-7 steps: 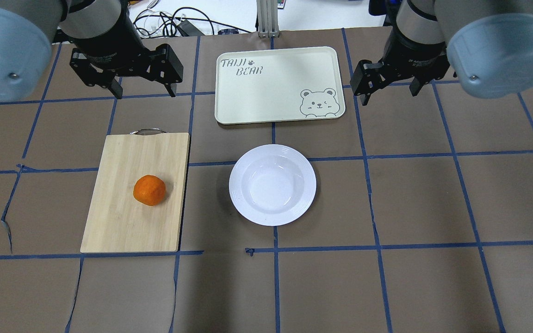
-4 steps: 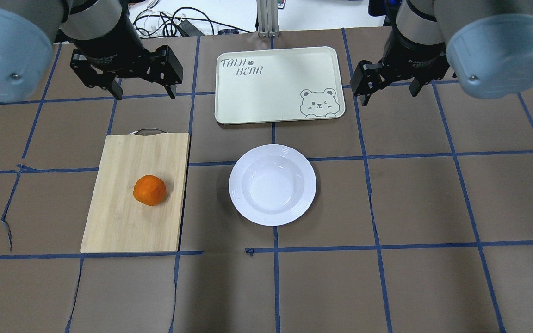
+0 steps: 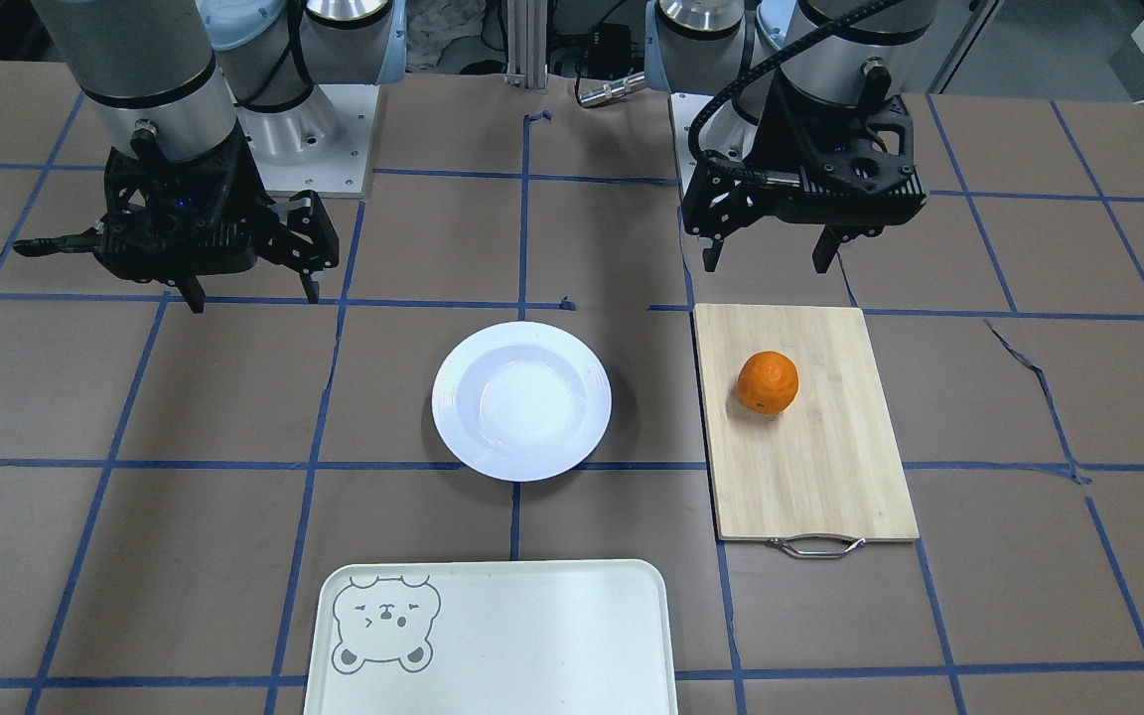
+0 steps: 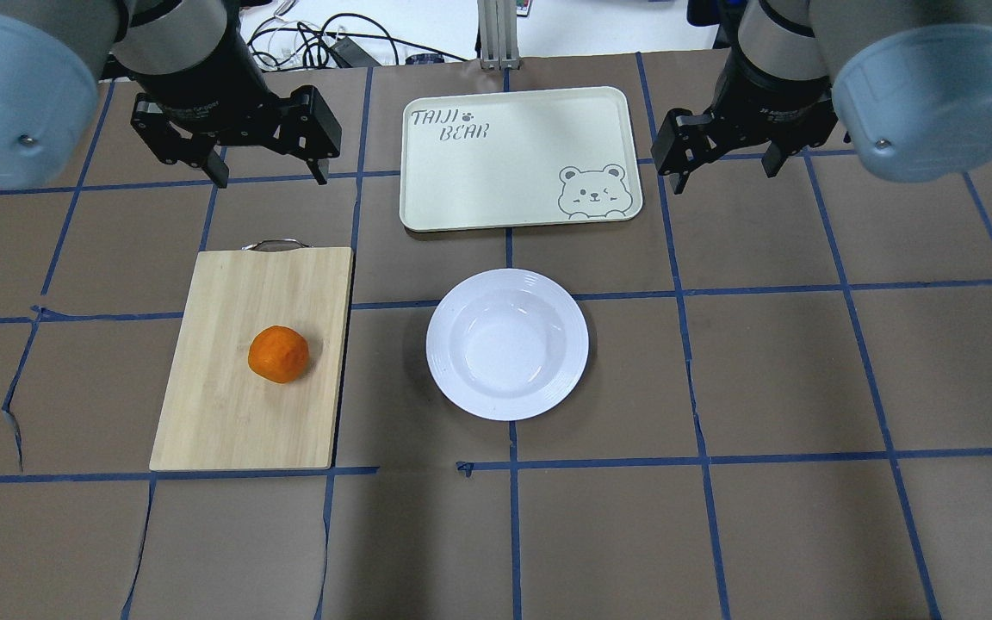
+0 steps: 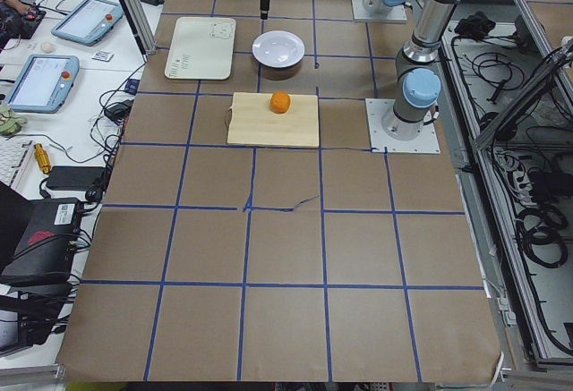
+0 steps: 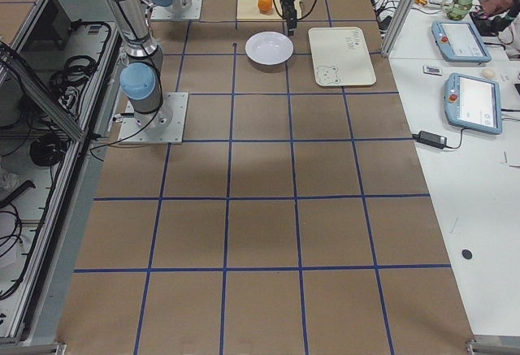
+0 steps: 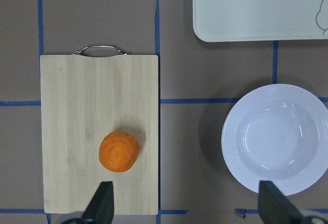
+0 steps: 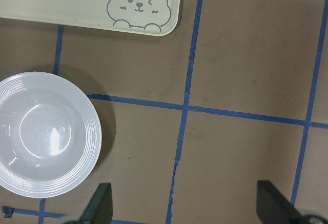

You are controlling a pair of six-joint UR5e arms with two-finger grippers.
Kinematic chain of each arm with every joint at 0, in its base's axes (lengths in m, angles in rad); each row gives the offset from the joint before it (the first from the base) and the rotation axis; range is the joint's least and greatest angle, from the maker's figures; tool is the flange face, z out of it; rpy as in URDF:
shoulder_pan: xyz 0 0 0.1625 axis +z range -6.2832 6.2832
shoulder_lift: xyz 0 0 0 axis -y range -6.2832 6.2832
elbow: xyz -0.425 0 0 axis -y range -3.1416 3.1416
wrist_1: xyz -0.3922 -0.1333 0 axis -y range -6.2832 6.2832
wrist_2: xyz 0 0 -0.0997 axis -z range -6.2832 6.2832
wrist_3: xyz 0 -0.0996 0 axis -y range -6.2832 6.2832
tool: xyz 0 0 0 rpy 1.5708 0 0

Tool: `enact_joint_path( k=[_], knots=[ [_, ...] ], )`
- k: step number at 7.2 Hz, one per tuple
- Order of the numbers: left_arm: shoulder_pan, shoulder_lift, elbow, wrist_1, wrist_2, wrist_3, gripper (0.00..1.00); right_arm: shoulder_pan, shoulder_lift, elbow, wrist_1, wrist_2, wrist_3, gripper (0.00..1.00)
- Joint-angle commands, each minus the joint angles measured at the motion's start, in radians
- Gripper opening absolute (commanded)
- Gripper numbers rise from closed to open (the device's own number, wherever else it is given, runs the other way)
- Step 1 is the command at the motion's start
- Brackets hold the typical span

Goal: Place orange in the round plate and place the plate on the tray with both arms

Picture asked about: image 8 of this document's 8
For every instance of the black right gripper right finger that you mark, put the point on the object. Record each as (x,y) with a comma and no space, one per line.
(272,206)

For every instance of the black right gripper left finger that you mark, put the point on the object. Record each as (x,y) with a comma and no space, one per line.
(100,207)

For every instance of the white ribbed plate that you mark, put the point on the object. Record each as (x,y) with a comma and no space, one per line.
(50,135)

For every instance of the cream bear tray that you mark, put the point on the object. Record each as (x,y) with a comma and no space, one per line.
(147,17)

